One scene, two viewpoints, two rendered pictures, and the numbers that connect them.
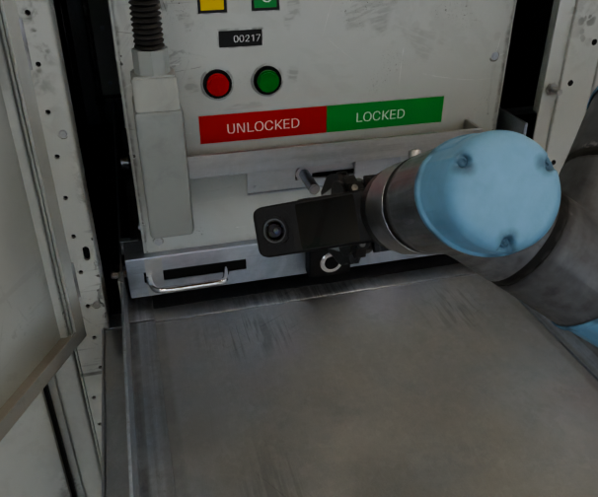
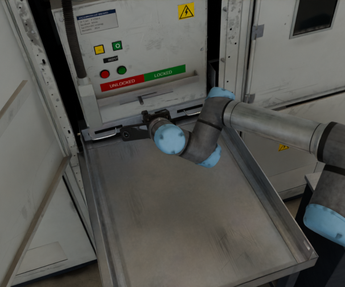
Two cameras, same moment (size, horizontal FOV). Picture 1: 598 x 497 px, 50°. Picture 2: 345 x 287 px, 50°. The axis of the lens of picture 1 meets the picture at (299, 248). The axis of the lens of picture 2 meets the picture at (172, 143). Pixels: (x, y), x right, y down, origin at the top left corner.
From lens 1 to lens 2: 0.63 m
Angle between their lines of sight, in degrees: 15
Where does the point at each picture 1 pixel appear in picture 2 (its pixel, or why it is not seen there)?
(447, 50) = (184, 50)
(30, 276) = (52, 142)
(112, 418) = (86, 183)
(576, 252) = (192, 150)
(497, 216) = (169, 147)
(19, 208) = (46, 123)
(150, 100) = (84, 92)
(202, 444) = (113, 189)
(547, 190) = (181, 140)
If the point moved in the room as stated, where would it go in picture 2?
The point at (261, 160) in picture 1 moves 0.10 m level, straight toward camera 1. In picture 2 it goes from (122, 97) to (123, 115)
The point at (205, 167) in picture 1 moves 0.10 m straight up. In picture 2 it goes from (104, 101) to (98, 78)
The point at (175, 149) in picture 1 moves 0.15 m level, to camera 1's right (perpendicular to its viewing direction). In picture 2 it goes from (94, 104) to (139, 101)
